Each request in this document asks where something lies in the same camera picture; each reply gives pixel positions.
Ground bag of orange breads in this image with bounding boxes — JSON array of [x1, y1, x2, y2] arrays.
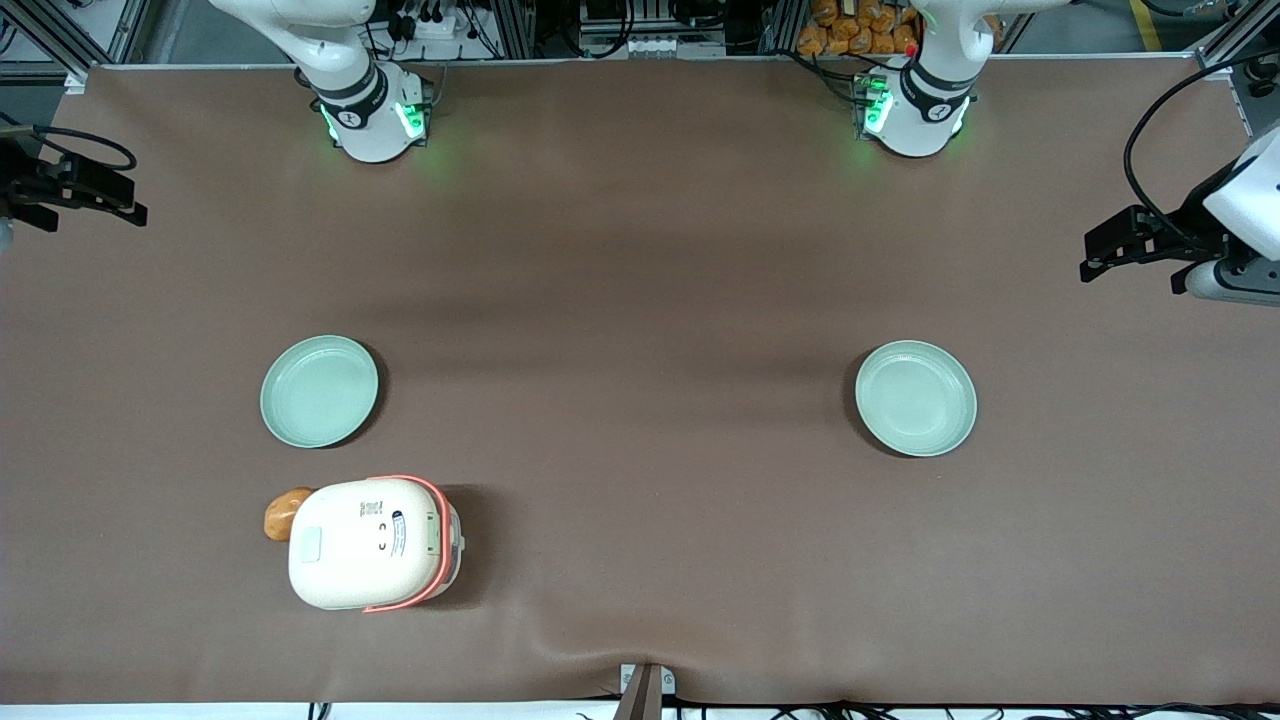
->
[[796, 0, 919, 58]]

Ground brown table mat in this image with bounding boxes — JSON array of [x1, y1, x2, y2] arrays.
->
[[0, 58, 1280, 707]]

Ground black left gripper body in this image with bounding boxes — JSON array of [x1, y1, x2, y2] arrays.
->
[[1133, 188, 1238, 265]]

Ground aluminium frame profile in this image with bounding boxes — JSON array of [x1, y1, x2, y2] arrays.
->
[[1193, 0, 1280, 83], [0, 0, 153, 93]]

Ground orange bread roll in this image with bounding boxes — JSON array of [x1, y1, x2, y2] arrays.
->
[[263, 486, 315, 543]]

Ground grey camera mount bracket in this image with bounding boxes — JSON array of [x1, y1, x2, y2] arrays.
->
[[619, 662, 677, 720]]

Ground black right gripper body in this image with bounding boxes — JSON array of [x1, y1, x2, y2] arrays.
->
[[0, 148, 83, 233]]

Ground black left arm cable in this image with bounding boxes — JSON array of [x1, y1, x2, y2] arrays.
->
[[1122, 48, 1280, 253]]

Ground white rice cooker red rim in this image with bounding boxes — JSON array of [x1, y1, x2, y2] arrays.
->
[[287, 475, 466, 614]]

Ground white power strip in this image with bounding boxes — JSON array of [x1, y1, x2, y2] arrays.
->
[[392, 0, 483, 43]]

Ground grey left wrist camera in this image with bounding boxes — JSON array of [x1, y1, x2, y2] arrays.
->
[[1170, 254, 1280, 308]]

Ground pale green plate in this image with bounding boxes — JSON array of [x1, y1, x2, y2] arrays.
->
[[259, 334, 381, 450], [853, 340, 979, 459]]

